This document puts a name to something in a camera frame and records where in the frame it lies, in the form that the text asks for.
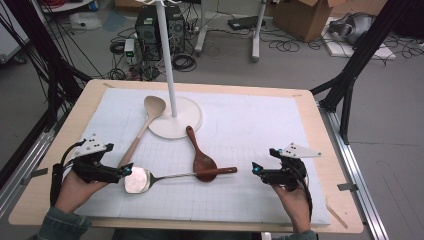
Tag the black metal frame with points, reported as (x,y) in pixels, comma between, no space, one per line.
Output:
(366,50)
(43,43)

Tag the white cabinet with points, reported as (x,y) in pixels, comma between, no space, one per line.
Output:
(10,40)

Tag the large open cardboard box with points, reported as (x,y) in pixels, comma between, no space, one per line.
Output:
(300,20)

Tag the beige ladle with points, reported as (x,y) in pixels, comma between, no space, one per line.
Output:
(154,106)

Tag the black flat box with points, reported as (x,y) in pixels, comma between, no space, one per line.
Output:
(243,22)

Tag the black computer tower with sticker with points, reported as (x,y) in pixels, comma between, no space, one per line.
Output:
(146,36)

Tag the white foam board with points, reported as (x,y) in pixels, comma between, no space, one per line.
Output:
(336,50)

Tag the white foam mat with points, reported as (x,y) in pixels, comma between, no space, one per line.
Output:
(250,133)

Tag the pale blue sheet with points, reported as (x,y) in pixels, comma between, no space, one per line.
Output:
(115,20)

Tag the aluminium rail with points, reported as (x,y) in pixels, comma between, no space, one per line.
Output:
(366,213)
(33,156)

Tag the black computer tower with fan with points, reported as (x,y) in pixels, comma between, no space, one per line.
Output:
(178,30)

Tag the round white table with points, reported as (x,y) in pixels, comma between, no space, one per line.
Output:
(66,7)

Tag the grey and white device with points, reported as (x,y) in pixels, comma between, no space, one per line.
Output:
(356,26)

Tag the white plastic bag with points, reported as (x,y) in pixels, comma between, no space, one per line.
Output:
(85,21)

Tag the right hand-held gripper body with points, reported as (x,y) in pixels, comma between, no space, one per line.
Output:
(290,173)

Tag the small cardboard box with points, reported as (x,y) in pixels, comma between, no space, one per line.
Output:
(126,3)

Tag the grey metal bracket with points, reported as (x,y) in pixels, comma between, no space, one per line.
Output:
(348,186)
(38,172)

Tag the white utensil stand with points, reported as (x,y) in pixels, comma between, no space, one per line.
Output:
(166,128)

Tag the flat cardboard box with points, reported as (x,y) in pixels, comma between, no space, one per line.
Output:
(360,5)

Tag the dark wooden rice spoon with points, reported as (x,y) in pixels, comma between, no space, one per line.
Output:
(204,165)

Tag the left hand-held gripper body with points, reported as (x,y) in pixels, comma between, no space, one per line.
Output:
(90,166)

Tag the person's left hand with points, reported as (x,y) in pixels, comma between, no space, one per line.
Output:
(75,193)

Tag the small white box with green light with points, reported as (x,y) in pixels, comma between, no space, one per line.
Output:
(129,45)

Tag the person's right hand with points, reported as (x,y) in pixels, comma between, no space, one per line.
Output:
(298,210)

